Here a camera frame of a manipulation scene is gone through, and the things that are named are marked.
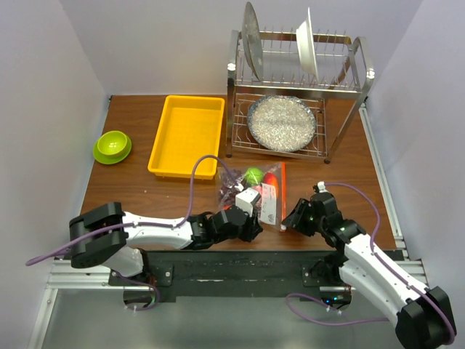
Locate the steel dish rack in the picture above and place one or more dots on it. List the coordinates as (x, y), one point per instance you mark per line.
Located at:
(335, 97)

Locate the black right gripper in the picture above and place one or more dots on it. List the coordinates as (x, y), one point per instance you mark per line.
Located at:
(292, 219)

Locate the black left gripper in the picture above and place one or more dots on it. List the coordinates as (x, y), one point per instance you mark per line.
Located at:
(253, 227)

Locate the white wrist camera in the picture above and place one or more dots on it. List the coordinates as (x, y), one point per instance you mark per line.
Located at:
(320, 187)
(246, 200)

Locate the white plate upright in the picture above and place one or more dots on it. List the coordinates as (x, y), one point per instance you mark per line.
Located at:
(306, 47)

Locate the speckled blue rim plate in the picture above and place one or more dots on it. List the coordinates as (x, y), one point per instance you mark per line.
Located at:
(282, 124)

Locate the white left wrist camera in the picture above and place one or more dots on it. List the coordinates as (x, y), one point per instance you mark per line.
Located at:
(246, 200)

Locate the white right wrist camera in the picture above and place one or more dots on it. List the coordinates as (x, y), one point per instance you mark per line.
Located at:
(320, 187)

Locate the orange red fake mango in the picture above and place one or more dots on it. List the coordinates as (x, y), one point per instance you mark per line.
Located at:
(270, 179)

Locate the grey metal plate upright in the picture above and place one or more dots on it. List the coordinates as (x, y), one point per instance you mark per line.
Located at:
(252, 43)

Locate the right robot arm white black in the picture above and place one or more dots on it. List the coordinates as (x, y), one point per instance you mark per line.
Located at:
(421, 316)

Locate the green plastic bowl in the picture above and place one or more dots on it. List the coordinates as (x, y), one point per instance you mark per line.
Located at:
(112, 147)

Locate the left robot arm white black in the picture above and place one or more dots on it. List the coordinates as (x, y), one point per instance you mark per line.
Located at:
(111, 237)

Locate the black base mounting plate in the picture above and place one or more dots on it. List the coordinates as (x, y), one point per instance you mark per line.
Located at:
(241, 273)

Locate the clear zip top bag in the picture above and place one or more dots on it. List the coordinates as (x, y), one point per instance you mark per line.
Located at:
(276, 212)

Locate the yellow plastic tray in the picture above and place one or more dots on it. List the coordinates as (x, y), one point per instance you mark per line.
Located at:
(190, 127)

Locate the aluminium frame rail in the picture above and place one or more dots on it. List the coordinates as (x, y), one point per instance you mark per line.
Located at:
(213, 299)

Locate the pink fake meat pack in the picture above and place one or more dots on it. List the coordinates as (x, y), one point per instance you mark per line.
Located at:
(264, 195)

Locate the purple fake grapes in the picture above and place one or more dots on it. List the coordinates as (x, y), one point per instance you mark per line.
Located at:
(230, 185)

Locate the green fake fruit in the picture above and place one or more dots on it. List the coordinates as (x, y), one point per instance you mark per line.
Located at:
(253, 176)

